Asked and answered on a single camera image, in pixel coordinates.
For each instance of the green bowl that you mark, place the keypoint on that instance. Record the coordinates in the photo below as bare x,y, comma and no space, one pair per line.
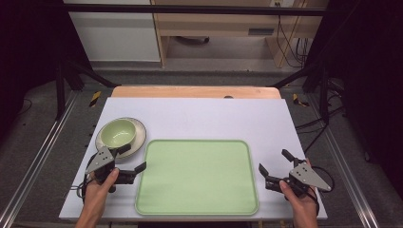
118,133

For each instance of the yellow black floor tape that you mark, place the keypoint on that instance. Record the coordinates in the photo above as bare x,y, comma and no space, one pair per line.
95,98
297,99

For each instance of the black object under desk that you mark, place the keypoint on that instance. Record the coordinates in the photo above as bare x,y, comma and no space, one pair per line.
193,40

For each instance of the black metal stand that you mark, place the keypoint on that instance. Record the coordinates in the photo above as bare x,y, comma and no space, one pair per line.
60,88
323,91

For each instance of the aluminium floor rail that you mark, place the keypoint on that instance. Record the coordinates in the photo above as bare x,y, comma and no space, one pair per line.
38,152
345,164

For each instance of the beige plate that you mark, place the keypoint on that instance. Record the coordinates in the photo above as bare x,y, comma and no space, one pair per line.
141,136

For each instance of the green tray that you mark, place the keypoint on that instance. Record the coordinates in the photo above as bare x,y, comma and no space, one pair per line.
196,177

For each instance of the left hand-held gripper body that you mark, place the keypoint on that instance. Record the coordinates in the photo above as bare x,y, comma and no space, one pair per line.
101,160

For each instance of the black curtain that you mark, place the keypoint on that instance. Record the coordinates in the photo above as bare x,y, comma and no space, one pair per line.
367,79
28,47

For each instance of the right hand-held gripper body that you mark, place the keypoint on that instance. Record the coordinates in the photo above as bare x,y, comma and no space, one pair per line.
305,175

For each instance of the white cabinet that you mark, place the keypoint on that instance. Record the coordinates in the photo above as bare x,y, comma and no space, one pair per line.
117,34

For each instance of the person's right hand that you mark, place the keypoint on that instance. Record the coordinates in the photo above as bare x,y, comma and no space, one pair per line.
301,202

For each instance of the white table board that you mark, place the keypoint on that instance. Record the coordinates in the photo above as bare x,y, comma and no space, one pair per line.
206,120

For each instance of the black frame crossbar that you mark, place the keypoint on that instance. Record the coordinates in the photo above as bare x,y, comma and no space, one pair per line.
190,9

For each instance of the wooden desk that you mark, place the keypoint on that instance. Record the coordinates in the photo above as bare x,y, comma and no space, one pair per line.
221,22

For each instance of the wooden table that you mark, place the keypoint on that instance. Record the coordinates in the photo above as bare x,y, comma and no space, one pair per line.
190,91

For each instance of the person's left hand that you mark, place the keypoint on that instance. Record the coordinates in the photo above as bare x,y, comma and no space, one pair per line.
98,188

